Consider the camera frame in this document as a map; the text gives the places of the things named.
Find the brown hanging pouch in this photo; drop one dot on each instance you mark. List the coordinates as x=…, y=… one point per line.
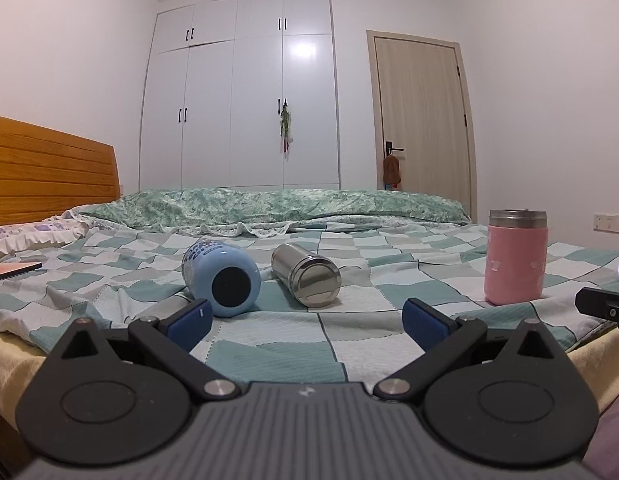
x=392, y=170

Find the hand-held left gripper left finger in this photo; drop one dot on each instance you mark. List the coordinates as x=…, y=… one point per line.
x=189, y=327

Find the green floral quilt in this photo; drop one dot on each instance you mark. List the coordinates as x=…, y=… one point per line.
x=289, y=207

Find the white wardrobe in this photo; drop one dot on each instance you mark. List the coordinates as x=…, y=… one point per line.
x=239, y=85

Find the light wooden door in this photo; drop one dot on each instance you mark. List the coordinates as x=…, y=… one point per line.
x=422, y=120

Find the white wall socket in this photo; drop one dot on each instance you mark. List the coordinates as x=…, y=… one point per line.
x=610, y=223

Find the green hanging ornament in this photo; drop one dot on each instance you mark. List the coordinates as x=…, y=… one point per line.
x=286, y=125

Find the orange book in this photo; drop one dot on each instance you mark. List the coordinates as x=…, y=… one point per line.
x=12, y=270

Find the wooden headboard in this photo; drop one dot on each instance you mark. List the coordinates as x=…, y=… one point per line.
x=44, y=175

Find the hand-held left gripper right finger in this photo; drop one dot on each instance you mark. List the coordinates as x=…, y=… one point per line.
x=423, y=326

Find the purple floral pillow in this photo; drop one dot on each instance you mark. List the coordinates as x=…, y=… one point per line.
x=24, y=235

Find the pink cup with steel rim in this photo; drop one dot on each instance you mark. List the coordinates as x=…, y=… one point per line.
x=515, y=265

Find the green checked bed sheet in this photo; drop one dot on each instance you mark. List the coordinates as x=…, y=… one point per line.
x=289, y=340

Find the light blue cup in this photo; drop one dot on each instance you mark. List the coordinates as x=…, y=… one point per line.
x=219, y=275

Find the mauve cloth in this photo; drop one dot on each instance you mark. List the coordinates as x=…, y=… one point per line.
x=612, y=440

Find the stainless steel cup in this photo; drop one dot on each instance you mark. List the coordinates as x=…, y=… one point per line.
x=304, y=272

